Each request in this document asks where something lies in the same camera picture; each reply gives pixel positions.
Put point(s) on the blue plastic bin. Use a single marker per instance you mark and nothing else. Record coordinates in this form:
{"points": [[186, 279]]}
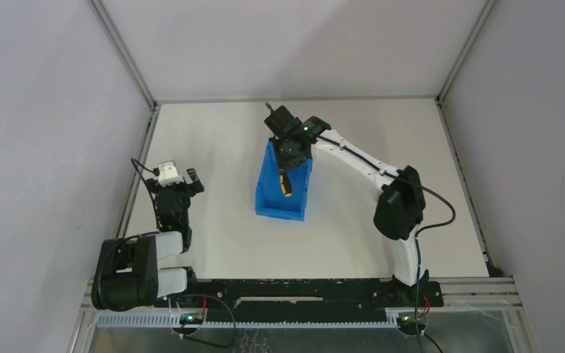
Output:
{"points": [[269, 198]]}

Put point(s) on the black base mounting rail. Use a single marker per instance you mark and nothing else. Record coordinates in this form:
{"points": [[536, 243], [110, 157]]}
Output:
{"points": [[307, 300]]}

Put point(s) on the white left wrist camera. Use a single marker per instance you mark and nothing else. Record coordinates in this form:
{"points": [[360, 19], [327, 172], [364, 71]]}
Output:
{"points": [[168, 174]]}

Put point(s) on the right controller board with wires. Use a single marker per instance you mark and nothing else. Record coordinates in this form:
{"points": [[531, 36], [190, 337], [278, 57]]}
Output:
{"points": [[411, 326]]}

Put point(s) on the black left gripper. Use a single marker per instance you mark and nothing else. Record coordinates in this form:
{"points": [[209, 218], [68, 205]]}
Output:
{"points": [[174, 187]]}

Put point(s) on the aluminium frame left post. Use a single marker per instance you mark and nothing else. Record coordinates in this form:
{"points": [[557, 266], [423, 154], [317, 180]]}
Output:
{"points": [[115, 39]]}

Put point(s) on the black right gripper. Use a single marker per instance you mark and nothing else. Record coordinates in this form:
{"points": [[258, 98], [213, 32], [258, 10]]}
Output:
{"points": [[283, 164]]}

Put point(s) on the aluminium frame right post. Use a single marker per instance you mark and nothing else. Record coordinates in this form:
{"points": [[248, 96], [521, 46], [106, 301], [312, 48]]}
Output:
{"points": [[470, 40]]}

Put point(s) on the left controller board with wires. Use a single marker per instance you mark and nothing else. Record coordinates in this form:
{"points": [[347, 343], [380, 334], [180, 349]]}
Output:
{"points": [[200, 319]]}

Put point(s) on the aluminium frame post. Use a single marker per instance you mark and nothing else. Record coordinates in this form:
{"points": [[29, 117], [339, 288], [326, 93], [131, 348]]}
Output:
{"points": [[470, 40], [115, 39]]}

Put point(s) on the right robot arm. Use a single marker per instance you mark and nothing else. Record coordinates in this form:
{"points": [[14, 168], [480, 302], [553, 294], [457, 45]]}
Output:
{"points": [[398, 192]]}

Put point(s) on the yellow black handled screwdriver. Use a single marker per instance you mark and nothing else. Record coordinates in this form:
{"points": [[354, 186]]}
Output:
{"points": [[285, 184]]}

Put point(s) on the controller board with wires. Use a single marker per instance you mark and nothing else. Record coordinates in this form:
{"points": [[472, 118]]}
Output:
{"points": [[411, 326], [200, 319]]}

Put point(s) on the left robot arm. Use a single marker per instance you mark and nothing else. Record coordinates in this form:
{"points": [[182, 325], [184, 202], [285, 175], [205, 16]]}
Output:
{"points": [[129, 273]]}

